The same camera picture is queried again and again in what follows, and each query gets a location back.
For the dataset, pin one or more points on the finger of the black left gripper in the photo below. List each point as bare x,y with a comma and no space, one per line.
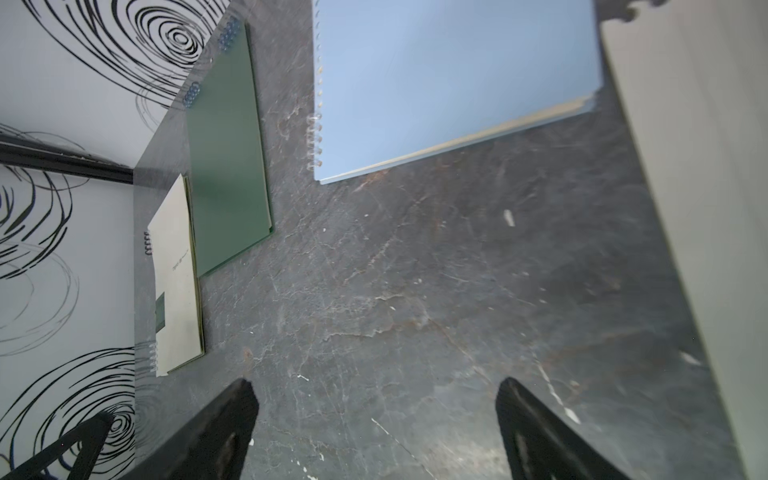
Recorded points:
91,434

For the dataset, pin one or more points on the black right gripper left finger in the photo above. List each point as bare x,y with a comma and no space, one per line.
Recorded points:
212,445

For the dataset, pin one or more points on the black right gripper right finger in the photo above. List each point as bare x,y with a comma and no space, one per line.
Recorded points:
539,445

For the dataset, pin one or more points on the light blue spiral notebook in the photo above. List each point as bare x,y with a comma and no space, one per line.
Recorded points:
399,81

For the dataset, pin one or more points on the torn lined paper page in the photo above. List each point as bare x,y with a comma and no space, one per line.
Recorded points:
692,76

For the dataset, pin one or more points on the beige spiral notebook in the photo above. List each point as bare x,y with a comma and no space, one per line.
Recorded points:
179,337

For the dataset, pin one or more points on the green spiral notepad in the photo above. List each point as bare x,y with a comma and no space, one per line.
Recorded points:
229,195

